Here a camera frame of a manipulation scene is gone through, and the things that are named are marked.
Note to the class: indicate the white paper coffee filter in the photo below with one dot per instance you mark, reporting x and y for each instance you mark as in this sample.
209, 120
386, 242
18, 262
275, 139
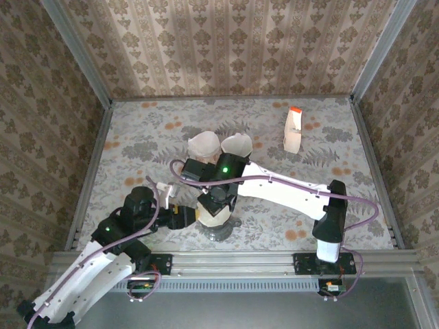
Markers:
212, 222
236, 147
204, 144

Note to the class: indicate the clear plastic coffee dripper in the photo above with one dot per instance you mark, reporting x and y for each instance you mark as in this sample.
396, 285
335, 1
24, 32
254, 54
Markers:
205, 158

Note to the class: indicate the orange coffee filter package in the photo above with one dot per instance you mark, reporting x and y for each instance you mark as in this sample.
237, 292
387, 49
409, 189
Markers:
293, 137

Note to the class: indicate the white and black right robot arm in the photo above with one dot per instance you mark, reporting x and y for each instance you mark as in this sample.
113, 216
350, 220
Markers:
284, 195

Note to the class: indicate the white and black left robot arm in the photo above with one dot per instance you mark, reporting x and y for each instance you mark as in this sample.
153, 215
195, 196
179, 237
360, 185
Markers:
79, 281

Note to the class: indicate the small black controller board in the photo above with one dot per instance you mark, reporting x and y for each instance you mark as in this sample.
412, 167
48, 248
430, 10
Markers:
140, 286
331, 288

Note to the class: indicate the floral patterned tablecloth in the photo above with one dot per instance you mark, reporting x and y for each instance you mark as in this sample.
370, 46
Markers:
137, 120

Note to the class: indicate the grey metal panel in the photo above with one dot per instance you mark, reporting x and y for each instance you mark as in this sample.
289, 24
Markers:
240, 312

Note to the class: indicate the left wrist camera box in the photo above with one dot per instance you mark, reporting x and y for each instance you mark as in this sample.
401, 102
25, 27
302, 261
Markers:
166, 193

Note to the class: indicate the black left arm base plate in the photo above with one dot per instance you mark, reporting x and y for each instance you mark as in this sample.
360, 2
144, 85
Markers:
163, 264

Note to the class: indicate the long aluminium mounting rail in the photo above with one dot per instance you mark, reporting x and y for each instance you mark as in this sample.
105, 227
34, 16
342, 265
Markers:
233, 264

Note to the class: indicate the aluminium table side rail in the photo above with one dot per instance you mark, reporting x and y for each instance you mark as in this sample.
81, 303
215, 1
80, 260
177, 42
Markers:
96, 154
371, 154

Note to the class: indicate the aluminium table end rail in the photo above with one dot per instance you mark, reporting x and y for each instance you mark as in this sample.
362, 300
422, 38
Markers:
233, 98

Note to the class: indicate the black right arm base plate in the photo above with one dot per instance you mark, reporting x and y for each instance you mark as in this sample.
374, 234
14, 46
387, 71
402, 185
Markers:
303, 264

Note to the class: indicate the aluminium corner post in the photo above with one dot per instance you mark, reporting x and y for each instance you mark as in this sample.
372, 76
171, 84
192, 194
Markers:
78, 55
381, 51

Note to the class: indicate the aluminium frame bar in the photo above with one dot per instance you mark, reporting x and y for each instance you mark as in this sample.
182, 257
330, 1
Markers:
420, 305

